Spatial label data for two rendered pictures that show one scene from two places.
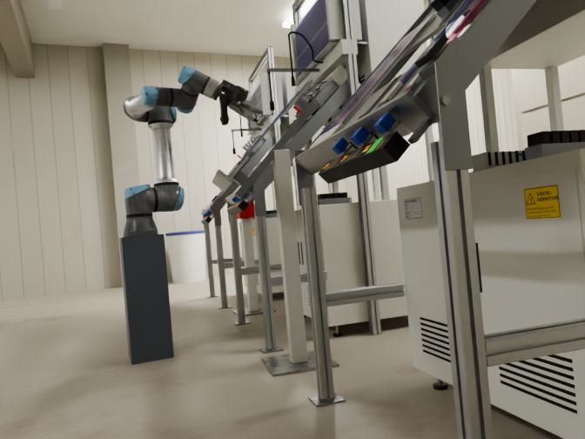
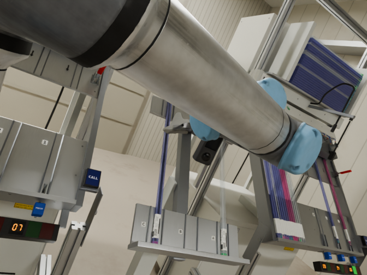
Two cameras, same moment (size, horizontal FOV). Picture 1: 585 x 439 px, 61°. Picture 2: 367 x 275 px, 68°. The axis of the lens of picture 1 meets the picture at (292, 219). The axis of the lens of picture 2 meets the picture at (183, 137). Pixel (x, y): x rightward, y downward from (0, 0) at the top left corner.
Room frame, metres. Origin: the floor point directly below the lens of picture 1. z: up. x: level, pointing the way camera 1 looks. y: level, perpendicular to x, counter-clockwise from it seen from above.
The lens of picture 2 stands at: (2.17, 0.88, 1.09)
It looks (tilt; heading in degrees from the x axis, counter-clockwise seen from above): 8 degrees down; 258
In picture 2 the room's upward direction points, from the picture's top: 24 degrees clockwise
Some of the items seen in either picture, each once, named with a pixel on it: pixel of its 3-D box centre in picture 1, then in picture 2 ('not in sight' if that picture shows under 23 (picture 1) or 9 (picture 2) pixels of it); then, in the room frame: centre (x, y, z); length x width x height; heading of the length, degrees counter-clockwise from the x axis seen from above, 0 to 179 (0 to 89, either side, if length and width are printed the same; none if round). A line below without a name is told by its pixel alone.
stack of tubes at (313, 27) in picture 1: (321, 37); not in sight; (2.62, -0.24, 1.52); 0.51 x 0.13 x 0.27; 16
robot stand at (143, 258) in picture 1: (145, 296); not in sight; (2.26, 0.69, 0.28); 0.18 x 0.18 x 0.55; 22
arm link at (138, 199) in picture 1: (139, 199); not in sight; (2.26, 0.69, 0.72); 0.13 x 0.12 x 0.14; 122
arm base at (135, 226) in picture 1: (140, 225); not in sight; (2.26, 0.69, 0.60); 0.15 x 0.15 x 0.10
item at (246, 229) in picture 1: (248, 253); not in sight; (3.27, 0.31, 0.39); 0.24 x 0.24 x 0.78; 16
